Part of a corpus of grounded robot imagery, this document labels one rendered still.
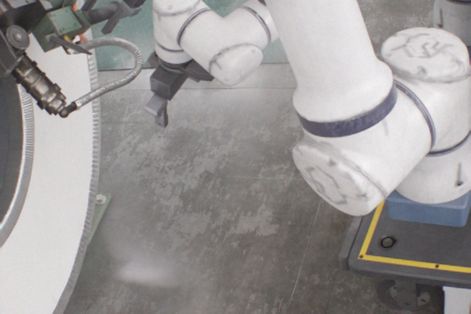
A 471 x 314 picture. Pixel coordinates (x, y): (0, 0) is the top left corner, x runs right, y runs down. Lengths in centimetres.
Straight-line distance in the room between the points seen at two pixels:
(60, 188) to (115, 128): 80
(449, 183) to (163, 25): 58
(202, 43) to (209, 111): 121
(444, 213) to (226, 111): 126
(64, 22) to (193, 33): 33
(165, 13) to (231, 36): 13
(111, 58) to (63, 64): 113
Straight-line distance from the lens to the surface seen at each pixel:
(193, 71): 136
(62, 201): 176
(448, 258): 145
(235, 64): 120
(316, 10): 91
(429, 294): 164
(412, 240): 148
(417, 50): 113
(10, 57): 133
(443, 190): 125
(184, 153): 230
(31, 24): 145
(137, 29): 299
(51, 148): 171
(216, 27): 123
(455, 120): 116
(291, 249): 193
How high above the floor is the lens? 149
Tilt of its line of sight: 41 degrees down
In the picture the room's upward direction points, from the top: 18 degrees counter-clockwise
